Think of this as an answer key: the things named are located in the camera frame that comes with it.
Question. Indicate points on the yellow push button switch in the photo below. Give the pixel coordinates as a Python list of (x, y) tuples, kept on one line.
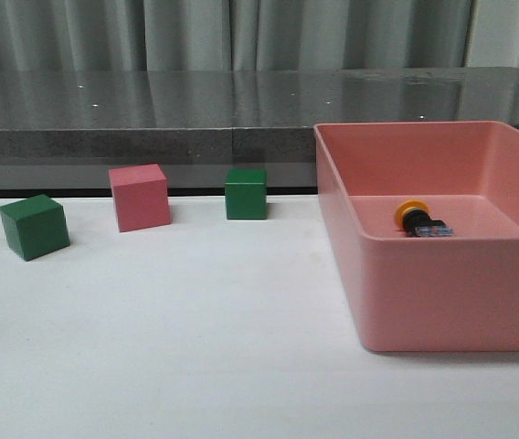
[(412, 216)]

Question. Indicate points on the right green cube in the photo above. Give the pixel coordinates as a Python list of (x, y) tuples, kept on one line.
[(246, 194)]

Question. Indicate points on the green cube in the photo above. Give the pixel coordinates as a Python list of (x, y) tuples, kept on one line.
[(246, 194), (35, 226)]

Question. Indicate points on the pink cube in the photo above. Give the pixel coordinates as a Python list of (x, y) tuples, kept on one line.
[(140, 197)]

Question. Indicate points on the left green cube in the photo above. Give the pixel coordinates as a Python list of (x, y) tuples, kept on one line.
[(35, 226)]

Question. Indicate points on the pink plastic bin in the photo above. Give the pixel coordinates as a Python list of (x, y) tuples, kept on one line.
[(458, 293)]

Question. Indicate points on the grey glossy bench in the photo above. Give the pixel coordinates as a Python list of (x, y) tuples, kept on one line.
[(61, 132)]

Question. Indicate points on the grey curtain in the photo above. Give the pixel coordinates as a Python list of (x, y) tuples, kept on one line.
[(257, 35)]

